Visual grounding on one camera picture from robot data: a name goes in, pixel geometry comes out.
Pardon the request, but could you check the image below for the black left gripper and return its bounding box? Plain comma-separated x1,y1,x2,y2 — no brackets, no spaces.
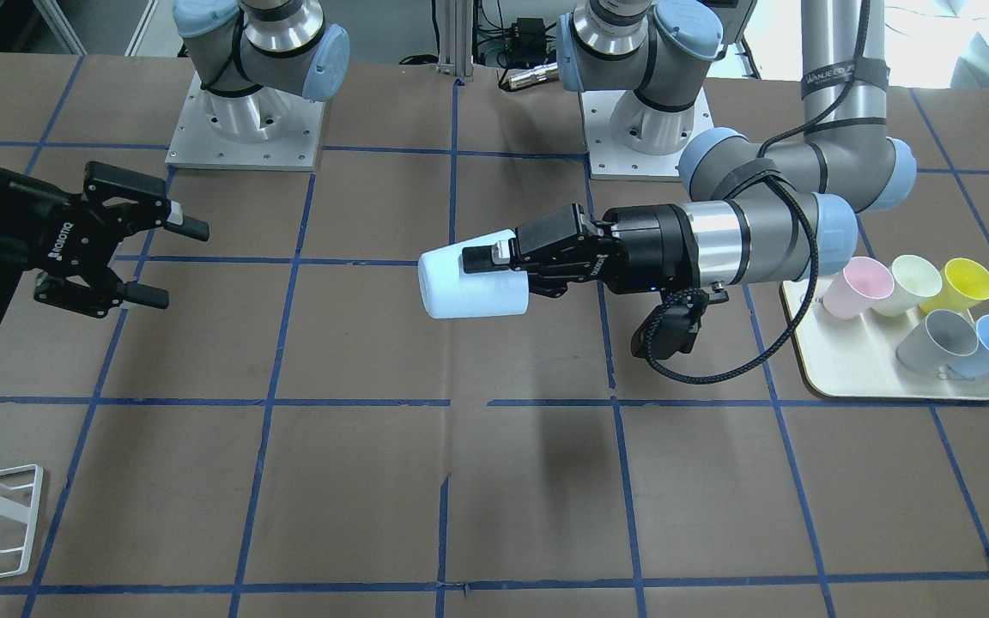
462,203,701,297

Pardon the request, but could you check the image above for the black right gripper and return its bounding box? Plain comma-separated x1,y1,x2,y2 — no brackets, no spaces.
0,161,209,325

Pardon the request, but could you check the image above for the pale blue plastic cup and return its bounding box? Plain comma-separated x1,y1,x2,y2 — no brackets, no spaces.
417,228,530,319

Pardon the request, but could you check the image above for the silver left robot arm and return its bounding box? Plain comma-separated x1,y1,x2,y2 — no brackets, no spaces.
419,1,918,317

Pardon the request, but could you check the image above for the pink plastic cup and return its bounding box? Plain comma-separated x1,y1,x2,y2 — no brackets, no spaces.
822,257,895,320

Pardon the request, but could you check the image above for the cream plastic cup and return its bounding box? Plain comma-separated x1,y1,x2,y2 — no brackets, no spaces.
872,254,944,317

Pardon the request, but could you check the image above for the grey plastic cup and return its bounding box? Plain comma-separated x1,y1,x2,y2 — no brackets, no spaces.
895,309,979,375

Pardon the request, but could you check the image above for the yellow plastic cup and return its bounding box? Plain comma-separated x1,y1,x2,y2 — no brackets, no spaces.
919,257,989,314

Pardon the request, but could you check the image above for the cream plastic tray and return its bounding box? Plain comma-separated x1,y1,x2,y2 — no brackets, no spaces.
793,277,989,402

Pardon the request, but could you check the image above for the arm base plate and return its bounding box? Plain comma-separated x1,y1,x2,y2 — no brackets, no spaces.
579,90,714,181
166,75,326,173

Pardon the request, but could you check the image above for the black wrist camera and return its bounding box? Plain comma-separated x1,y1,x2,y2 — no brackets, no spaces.
629,288,729,361

